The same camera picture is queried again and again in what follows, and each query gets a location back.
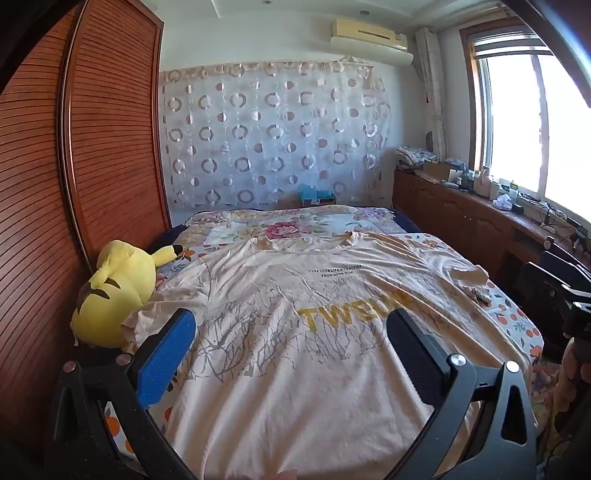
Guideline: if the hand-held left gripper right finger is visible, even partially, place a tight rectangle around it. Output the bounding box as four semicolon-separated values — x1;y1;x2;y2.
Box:
385;308;539;480

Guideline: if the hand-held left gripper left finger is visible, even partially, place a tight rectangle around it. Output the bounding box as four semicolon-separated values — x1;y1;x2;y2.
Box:
46;308;199;480

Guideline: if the beige printed t-shirt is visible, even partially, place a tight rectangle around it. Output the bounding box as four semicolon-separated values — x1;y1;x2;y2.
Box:
122;231;539;480

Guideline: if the person's right hand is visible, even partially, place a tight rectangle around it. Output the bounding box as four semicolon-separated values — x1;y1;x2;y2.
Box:
561;339;583;386

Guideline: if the orange fruit print bedsheet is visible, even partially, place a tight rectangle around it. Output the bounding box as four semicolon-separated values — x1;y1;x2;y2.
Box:
104;233;543;462

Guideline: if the yellow plush toy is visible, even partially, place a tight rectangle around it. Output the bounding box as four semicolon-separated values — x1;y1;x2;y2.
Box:
70;240;185;348

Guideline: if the wooden low cabinet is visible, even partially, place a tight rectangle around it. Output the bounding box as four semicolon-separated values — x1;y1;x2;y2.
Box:
392;168;591;287

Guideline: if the floral blanket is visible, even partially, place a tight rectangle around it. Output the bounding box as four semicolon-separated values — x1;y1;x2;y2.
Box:
178;205;398;252

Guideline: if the cardboard box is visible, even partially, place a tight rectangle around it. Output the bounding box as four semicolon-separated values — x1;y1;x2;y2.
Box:
422;161;455;182

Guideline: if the blue toy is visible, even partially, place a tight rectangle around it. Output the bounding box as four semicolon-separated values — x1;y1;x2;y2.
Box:
298;184;338;206

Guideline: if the stack of folded cloths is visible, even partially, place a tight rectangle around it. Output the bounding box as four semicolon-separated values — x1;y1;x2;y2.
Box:
394;145;437;169

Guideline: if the window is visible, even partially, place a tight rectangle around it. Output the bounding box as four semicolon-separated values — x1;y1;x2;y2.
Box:
462;14;591;222

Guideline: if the wooden louvered wardrobe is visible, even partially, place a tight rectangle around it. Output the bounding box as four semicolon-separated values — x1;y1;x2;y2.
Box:
0;0;172;462

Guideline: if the sheer circle-patterned curtain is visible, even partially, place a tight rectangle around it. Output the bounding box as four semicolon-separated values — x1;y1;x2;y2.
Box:
159;60;391;215

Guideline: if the white window curtain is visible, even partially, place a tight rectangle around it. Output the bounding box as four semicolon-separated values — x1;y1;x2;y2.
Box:
414;27;448;162

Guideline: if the white air conditioner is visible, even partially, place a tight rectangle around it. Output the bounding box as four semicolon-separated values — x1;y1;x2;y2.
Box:
329;17;414;65

